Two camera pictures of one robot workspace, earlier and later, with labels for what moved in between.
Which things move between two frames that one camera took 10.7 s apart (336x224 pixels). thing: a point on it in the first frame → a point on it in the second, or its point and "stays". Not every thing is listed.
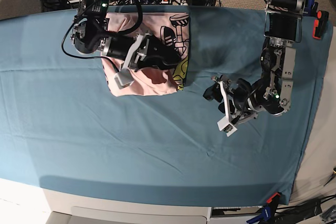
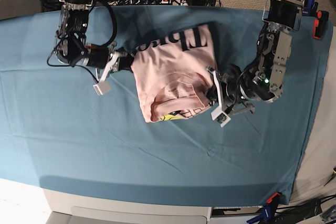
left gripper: x=134 y=50 → x=115 y=59
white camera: x=124 y=78 → x=102 y=87
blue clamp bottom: x=265 y=215 stays
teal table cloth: x=63 y=135 stays
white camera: x=224 y=125 → x=219 y=116
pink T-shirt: x=174 y=28 → x=172 y=71
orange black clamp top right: x=319 y=24 stays
